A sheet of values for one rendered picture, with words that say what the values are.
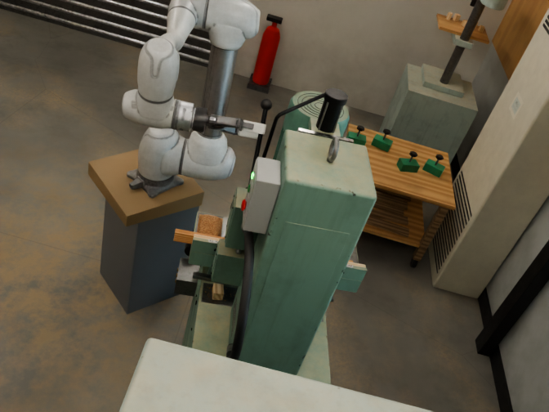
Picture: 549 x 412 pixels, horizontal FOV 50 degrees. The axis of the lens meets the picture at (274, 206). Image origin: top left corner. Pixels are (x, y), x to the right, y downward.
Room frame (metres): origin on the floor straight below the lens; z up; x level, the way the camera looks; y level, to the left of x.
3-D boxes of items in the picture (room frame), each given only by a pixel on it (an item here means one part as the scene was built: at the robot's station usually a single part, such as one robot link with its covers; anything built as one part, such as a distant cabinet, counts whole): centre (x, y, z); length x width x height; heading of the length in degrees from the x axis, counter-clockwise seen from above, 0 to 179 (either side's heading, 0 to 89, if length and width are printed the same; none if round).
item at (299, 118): (1.48, -0.04, 1.35); 0.18 x 0.18 x 0.31
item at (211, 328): (1.36, -0.06, 0.76); 0.57 x 0.45 x 0.09; 11
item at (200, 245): (1.45, -0.07, 0.93); 0.60 x 0.02 x 0.06; 101
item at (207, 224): (1.53, 0.19, 0.91); 0.12 x 0.09 x 0.03; 11
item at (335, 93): (1.35, -0.07, 1.54); 0.08 x 0.08 x 0.17; 11
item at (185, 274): (1.57, 0.24, 0.58); 0.12 x 0.08 x 0.08; 11
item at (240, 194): (1.24, 0.07, 1.23); 0.09 x 0.08 x 0.15; 11
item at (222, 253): (1.27, 0.08, 1.02); 0.09 x 0.07 x 0.12; 101
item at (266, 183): (1.14, 0.04, 1.40); 0.10 x 0.06 x 0.16; 11
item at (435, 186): (2.98, -0.62, 0.32); 0.66 x 0.57 x 0.64; 92
